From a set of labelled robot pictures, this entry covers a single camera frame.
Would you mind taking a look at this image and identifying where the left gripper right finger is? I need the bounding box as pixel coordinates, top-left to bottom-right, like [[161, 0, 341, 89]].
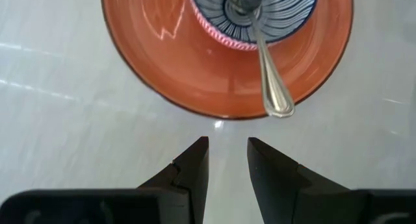
[[246, 136, 358, 224]]

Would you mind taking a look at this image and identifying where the orange round plate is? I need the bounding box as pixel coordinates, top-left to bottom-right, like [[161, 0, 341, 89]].
[[100, 0, 354, 120]]

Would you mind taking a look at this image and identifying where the blue striped patterned bowl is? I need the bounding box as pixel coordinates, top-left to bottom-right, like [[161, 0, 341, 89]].
[[188, 0, 319, 52]]

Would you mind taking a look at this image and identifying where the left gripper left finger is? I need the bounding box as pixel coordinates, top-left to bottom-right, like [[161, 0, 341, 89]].
[[138, 136, 210, 224]]

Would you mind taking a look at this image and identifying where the silver metal spoon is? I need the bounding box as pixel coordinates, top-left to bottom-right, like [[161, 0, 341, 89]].
[[224, 0, 296, 118]]

